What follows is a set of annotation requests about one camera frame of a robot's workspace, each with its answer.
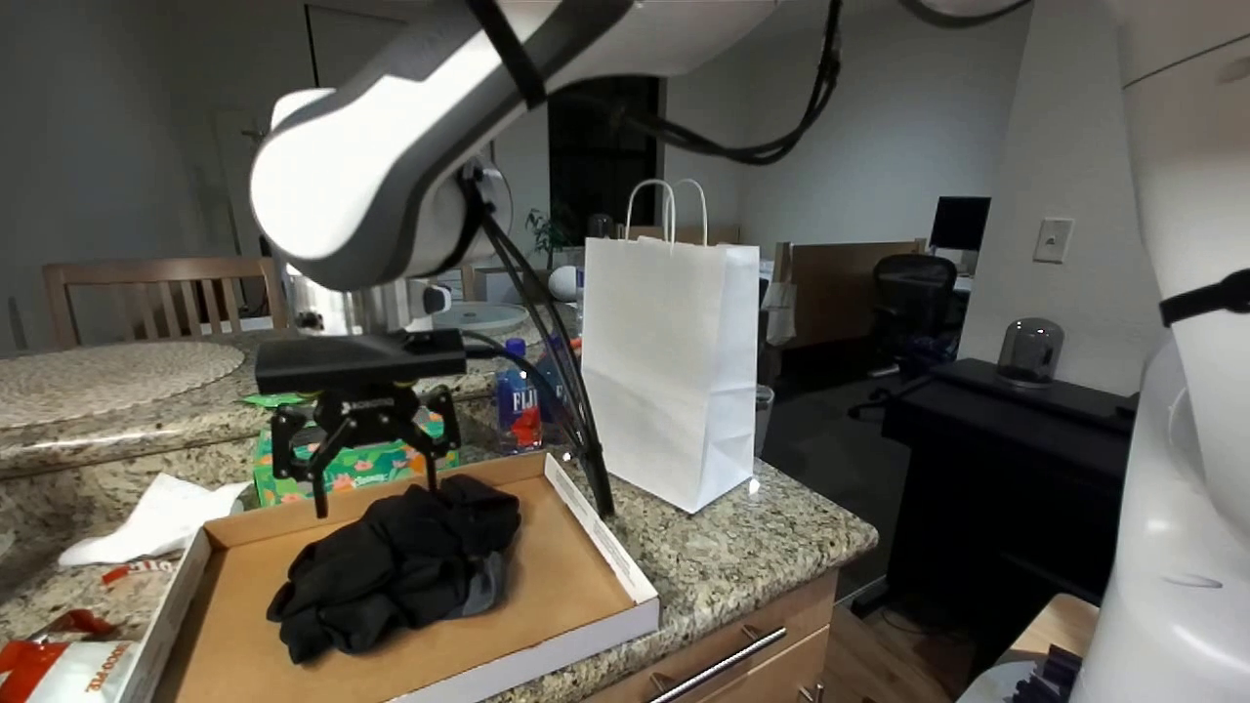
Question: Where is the brown wooden desk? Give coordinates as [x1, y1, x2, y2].
[777, 234, 931, 352]

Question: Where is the wooden counter cabinet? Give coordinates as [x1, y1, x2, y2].
[569, 570, 845, 703]

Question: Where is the white paper bag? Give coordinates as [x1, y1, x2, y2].
[579, 175, 761, 518]

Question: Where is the small green plant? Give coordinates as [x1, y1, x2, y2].
[524, 203, 584, 270]

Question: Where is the thin black cable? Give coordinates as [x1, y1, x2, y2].
[458, 164, 615, 518]

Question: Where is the red white snack package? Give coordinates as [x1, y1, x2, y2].
[0, 557, 179, 703]

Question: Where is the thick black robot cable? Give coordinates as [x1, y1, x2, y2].
[641, 0, 1037, 169]

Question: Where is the dark computer monitor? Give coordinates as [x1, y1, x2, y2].
[925, 190, 996, 258]

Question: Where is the white paper napkin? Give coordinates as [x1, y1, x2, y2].
[53, 469, 250, 573]

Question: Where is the grey round jar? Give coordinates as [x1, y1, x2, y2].
[996, 311, 1066, 384]

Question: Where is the round woven placemat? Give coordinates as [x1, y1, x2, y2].
[0, 340, 250, 435]

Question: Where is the white light switch plate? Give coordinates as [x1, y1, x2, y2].
[1031, 211, 1079, 270]

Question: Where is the dark window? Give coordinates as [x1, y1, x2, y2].
[544, 73, 669, 247]

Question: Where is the flat cardboard box white rim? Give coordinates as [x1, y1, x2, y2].
[121, 445, 662, 703]

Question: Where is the black office chair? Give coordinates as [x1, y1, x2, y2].
[848, 250, 970, 421]

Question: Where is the brown cardboard floor box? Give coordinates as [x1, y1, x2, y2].
[1009, 589, 1108, 669]

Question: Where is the wooden chair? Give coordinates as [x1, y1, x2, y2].
[37, 253, 291, 352]

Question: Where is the metal drawer handle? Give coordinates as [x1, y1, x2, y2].
[644, 622, 793, 703]

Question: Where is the black velcro strap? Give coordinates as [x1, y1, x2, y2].
[1154, 266, 1250, 330]
[464, 0, 549, 111]

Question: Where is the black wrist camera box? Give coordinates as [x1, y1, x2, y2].
[250, 330, 470, 400]

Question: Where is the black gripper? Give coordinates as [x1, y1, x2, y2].
[264, 387, 464, 518]

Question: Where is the black piano cabinet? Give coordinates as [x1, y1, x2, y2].
[882, 357, 1151, 658]

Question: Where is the black sock grey heel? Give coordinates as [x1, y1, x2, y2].
[264, 550, 506, 669]

